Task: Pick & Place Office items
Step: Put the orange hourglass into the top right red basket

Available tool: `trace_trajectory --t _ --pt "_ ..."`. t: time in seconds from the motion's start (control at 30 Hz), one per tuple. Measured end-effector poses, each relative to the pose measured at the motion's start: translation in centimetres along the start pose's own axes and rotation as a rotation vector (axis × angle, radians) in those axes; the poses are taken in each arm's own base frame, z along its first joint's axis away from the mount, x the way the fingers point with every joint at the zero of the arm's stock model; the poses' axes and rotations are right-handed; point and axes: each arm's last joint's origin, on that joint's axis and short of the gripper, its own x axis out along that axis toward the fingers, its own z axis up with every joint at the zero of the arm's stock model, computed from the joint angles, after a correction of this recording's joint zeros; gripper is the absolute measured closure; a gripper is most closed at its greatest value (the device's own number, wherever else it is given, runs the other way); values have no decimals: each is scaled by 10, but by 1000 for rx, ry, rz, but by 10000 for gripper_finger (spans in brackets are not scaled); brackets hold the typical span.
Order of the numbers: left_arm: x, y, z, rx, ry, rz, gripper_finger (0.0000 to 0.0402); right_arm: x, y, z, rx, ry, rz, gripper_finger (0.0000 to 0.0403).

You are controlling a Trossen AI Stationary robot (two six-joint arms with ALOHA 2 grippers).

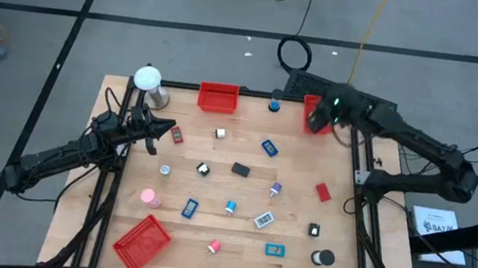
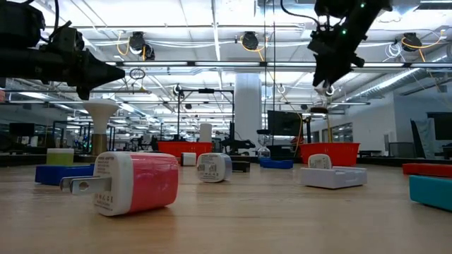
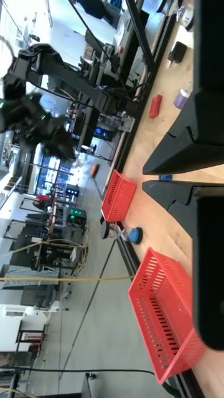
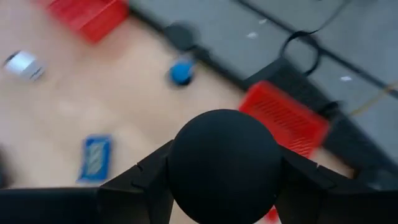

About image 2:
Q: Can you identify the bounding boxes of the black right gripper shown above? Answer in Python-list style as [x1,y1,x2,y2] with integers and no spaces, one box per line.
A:
[312,10,381,88]

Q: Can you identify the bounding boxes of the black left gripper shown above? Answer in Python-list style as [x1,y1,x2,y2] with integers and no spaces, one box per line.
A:
[38,47,126,101]

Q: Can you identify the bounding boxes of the white purple wall charger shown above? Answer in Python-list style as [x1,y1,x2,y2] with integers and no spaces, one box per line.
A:
[307,153,333,170]

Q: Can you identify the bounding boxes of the green wall charger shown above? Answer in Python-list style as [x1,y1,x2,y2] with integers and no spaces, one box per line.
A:
[46,147,76,167]

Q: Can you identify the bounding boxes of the blue digital clock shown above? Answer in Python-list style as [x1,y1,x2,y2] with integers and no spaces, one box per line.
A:
[258,158,295,170]
[34,163,95,186]

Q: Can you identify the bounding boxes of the white digital clock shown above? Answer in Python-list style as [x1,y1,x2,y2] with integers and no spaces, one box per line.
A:
[300,165,368,190]

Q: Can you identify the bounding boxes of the black cube charger white label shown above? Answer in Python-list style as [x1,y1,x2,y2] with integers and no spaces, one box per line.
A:
[232,160,251,174]

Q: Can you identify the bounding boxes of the red digital clock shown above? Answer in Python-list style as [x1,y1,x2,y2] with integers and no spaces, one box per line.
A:
[402,162,452,179]

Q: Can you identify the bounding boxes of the blue wall charger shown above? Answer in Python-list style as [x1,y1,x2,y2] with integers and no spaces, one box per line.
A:
[196,152,233,183]

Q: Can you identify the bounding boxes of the white mushroom table lamp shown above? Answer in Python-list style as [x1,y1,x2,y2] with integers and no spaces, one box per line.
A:
[82,98,121,156]

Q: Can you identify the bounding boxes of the black monitor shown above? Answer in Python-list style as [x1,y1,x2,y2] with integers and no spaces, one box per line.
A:
[266,109,303,137]

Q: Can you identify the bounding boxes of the red plastic mesh basket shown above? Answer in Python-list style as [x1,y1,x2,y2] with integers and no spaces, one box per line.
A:
[157,141,214,159]
[299,142,361,167]

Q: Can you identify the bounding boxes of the computer monitor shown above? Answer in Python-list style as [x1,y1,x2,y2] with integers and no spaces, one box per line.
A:
[8,122,36,138]

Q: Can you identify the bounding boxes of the long ceiling light bar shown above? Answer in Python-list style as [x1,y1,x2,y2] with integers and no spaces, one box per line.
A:
[105,60,452,69]

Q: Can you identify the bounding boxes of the grey panel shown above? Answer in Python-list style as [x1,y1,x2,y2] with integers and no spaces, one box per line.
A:
[409,118,436,159]

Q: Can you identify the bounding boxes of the teal digital clock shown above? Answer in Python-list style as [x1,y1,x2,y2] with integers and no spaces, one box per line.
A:
[409,174,452,212]

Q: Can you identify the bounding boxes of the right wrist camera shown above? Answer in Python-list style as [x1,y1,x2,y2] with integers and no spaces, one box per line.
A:
[307,28,340,54]

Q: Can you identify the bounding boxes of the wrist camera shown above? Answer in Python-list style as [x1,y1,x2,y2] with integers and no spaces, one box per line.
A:
[307,28,340,54]
[44,20,85,54]

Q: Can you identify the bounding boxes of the black ceiling cable reel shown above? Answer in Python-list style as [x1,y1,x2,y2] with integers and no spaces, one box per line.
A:
[127,30,156,61]
[241,30,261,51]
[402,32,423,53]

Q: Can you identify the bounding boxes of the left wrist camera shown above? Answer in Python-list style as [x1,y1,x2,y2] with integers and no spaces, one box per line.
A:
[44,20,85,54]

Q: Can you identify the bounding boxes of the yellow hanging cable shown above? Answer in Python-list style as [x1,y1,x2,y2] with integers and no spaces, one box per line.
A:
[323,87,333,144]

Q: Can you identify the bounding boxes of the black hanging cable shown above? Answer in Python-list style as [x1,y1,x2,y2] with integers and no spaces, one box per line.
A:
[262,0,277,146]

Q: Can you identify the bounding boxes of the silver ventilation duct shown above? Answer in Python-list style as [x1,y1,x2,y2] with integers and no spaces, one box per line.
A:
[344,66,427,104]

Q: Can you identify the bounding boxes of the yellow reel cable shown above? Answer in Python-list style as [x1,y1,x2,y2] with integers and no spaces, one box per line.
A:
[239,34,305,156]

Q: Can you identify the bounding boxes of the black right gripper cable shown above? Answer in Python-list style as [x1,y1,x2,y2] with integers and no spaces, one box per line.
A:
[280,0,323,29]

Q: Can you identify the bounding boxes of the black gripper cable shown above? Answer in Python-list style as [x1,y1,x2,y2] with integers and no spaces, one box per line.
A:
[280,0,323,29]
[41,0,73,40]

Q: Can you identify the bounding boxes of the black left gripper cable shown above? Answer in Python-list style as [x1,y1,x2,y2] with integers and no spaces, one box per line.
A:
[41,0,73,40]

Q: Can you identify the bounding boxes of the black aluminium table frame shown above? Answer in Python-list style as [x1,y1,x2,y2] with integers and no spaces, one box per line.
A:
[0,151,452,167]

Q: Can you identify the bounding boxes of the black frame rig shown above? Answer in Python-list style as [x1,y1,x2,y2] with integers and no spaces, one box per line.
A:
[176,87,236,142]

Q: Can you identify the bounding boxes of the pink wall charger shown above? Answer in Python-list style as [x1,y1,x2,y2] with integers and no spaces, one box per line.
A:
[59,151,180,217]

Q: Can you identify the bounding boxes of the black wall screen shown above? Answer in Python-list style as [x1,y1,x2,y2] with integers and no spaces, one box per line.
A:
[426,111,452,141]

